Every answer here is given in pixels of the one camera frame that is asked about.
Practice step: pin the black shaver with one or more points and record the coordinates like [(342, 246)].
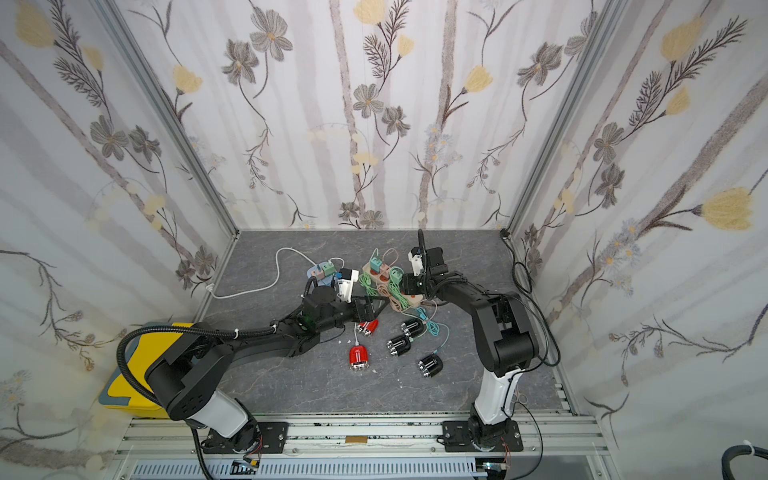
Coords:
[(399, 345), (413, 328), (430, 365)]

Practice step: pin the red shaver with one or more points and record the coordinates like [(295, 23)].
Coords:
[(358, 357), (368, 328)]

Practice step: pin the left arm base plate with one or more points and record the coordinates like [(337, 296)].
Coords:
[(255, 437)]

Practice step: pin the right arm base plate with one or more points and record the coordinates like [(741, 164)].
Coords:
[(465, 436)]

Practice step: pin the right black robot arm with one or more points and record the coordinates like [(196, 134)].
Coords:
[(505, 339)]

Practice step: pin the light green charger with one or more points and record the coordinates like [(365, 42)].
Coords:
[(396, 276)]

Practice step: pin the teal charger far end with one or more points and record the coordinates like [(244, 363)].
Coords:
[(376, 265)]

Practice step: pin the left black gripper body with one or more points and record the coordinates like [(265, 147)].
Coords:
[(343, 314)]

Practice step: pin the beige power strip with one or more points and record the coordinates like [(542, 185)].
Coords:
[(379, 285)]

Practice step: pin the blue round power cube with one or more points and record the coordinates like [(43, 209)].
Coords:
[(324, 273)]

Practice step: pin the yellow lidded box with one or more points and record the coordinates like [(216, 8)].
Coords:
[(140, 353)]

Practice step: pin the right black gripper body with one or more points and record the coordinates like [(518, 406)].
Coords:
[(411, 282)]

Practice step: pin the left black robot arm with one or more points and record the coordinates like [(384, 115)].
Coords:
[(184, 379)]

